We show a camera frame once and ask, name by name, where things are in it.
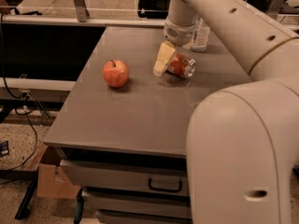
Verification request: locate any red coke can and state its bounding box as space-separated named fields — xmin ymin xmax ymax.
xmin=167 ymin=53 xmax=195 ymax=78

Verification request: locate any metal railing frame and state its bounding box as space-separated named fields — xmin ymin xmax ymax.
xmin=0 ymin=0 xmax=299 ymax=30

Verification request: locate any cardboard box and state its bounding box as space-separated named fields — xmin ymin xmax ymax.
xmin=37 ymin=147 xmax=80 ymax=199

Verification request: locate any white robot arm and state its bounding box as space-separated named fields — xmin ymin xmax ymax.
xmin=164 ymin=0 xmax=299 ymax=224

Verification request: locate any person in background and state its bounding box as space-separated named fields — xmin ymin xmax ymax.
xmin=137 ymin=0 xmax=170 ymax=20

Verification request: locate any grey drawer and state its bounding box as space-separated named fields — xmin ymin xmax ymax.
xmin=60 ymin=160 xmax=189 ymax=197
xmin=82 ymin=191 xmax=192 ymax=219

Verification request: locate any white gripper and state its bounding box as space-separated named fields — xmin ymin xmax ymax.
xmin=153 ymin=19 xmax=195 ymax=77

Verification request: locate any clear water bottle white cap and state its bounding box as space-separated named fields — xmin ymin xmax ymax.
xmin=191 ymin=18 xmax=210 ymax=52

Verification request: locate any black drawer handle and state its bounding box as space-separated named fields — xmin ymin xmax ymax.
xmin=148 ymin=178 xmax=182 ymax=193

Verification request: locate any black cable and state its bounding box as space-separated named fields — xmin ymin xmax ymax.
xmin=0 ymin=13 xmax=39 ymax=173

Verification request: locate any red apple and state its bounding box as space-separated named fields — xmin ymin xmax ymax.
xmin=103 ymin=60 xmax=129 ymax=88

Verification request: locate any grey drawer cabinet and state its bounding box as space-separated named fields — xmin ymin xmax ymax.
xmin=45 ymin=28 xmax=249 ymax=224

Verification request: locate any top grey drawer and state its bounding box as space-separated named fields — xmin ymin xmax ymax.
xmin=60 ymin=160 xmax=189 ymax=197

